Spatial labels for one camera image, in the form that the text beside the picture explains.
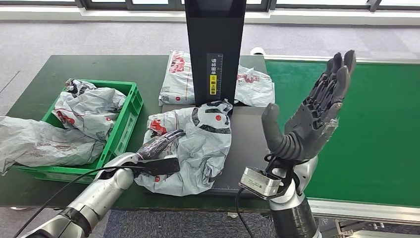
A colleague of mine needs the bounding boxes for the green plastic crate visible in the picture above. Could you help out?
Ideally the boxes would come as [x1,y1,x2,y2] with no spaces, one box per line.
[14,79,144,184]

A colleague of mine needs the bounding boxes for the flat white red-print parcel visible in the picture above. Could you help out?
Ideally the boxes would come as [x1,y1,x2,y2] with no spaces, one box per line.
[158,50,197,107]

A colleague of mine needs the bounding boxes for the crumpled white red-print parcel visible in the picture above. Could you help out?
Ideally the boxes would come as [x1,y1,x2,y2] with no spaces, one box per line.
[234,64,276,108]

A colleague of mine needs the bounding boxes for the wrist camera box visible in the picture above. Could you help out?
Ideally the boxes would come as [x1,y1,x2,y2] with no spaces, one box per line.
[134,157,181,178]
[239,167,283,200]

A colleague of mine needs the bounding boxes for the large grey parcel bag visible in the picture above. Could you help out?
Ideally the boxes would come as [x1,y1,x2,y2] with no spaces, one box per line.
[0,116,105,177]

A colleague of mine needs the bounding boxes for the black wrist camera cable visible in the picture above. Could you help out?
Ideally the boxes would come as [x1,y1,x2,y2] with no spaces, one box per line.
[235,187,255,238]
[12,165,145,238]

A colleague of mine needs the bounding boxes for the white window sill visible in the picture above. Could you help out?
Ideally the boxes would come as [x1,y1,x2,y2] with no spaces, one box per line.
[0,5,420,26]

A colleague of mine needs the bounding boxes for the dark green table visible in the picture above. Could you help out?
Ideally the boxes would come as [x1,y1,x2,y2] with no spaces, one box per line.
[0,54,273,213]

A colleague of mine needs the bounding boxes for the dark window frame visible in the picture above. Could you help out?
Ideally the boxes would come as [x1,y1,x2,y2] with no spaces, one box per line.
[0,0,420,12]

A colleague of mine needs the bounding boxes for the black inbound scanner machine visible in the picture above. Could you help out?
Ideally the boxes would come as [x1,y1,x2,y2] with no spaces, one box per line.
[144,0,273,198]

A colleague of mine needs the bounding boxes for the black left wrist camera cable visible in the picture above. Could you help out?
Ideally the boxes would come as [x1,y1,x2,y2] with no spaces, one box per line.
[12,165,145,238]

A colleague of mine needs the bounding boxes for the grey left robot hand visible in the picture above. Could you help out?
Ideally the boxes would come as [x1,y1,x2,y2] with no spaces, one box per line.
[136,129,186,161]

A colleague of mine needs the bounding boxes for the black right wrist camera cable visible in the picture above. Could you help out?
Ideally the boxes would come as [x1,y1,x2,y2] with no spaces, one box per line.
[235,187,255,238]

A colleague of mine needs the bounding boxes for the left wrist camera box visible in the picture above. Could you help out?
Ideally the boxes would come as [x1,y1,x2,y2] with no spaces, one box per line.
[134,157,181,178]

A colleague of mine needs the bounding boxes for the black yellow instruction label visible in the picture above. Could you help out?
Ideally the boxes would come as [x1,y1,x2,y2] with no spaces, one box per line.
[206,53,224,97]

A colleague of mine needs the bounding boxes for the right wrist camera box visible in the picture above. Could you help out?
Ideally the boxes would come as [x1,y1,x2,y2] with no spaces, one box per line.
[239,167,283,200]

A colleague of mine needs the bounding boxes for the grey parcel bag black stripes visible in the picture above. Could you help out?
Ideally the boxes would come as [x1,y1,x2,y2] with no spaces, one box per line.
[134,99,234,197]

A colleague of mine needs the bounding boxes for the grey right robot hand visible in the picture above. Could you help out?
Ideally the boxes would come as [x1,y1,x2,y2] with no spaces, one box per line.
[261,50,357,162]

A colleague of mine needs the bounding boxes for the grey parcel bag red print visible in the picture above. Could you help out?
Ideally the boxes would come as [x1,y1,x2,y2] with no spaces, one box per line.
[52,78,127,142]

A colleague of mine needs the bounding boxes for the aluminium conveyor frame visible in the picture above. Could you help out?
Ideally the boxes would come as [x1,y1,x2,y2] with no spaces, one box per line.
[262,54,420,238]

